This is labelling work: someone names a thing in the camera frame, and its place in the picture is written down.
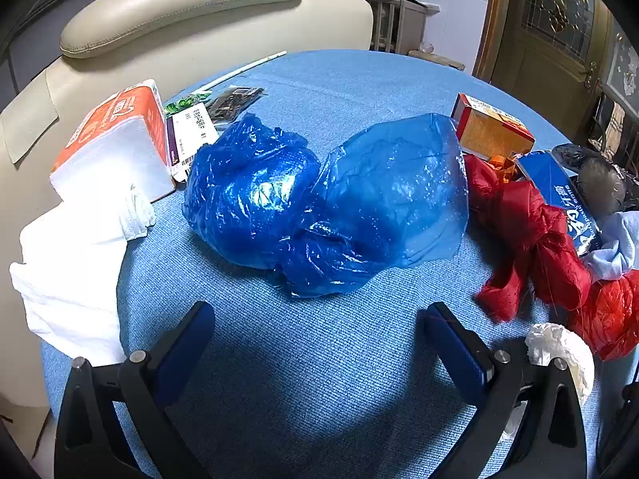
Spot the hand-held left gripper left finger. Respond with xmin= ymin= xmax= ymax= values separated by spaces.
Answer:
xmin=54 ymin=301 xmax=216 ymax=479

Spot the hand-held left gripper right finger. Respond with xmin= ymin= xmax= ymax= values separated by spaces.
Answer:
xmin=417 ymin=302 xmax=587 ymax=479

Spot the large white tissue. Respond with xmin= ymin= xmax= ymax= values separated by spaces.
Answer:
xmin=524 ymin=323 xmax=596 ymax=405

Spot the red plastic bag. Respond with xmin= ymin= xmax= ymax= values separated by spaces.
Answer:
xmin=462 ymin=152 xmax=595 ymax=323
xmin=569 ymin=269 xmax=639 ymax=362

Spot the blue plastic bag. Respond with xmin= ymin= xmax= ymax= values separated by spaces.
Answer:
xmin=182 ymin=112 xmax=470 ymax=300

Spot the blue tablecloth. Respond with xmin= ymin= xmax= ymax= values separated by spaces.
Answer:
xmin=40 ymin=49 xmax=639 ymax=479

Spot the white paper towel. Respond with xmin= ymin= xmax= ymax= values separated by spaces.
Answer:
xmin=9 ymin=200 xmax=151 ymax=367

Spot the small crumpled white tissue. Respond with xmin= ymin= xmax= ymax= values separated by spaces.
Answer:
xmin=120 ymin=184 xmax=157 ymax=240

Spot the orange wrapper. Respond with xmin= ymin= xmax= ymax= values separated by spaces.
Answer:
xmin=486 ymin=154 xmax=522 ymax=183

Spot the blue carton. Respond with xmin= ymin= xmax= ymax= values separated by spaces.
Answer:
xmin=514 ymin=150 xmax=607 ymax=260

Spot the light blue cloth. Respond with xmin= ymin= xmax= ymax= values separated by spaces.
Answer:
xmin=581 ymin=210 xmax=639 ymax=280

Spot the orange napkin pack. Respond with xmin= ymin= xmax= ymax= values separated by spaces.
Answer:
xmin=49 ymin=79 xmax=177 ymax=205

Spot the purple and white packet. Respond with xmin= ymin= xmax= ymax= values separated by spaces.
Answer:
xmin=166 ymin=102 xmax=220 ymax=183

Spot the red and orange carton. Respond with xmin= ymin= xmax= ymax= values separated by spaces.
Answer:
xmin=450 ymin=92 xmax=536 ymax=158

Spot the black plastic bag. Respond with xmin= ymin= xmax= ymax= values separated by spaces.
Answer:
xmin=552 ymin=142 xmax=639 ymax=215

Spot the green snack wrapper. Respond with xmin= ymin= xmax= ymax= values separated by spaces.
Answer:
xmin=164 ymin=91 xmax=213 ymax=115

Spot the dark snack wrapper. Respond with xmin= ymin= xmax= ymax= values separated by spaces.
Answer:
xmin=204 ymin=86 xmax=265 ymax=123

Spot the white straw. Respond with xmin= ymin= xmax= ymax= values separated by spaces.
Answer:
xmin=202 ymin=51 xmax=288 ymax=95

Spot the cardboard box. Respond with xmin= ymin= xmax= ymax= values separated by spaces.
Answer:
xmin=408 ymin=50 xmax=466 ymax=71

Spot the wooden door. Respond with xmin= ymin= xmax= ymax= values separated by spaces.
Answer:
xmin=472 ymin=0 xmax=615 ymax=125

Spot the slatted wooden cabinet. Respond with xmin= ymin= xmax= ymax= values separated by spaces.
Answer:
xmin=349 ymin=0 xmax=427 ymax=55

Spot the beige leather sofa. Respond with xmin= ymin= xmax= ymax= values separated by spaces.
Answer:
xmin=0 ymin=0 xmax=375 ymax=460

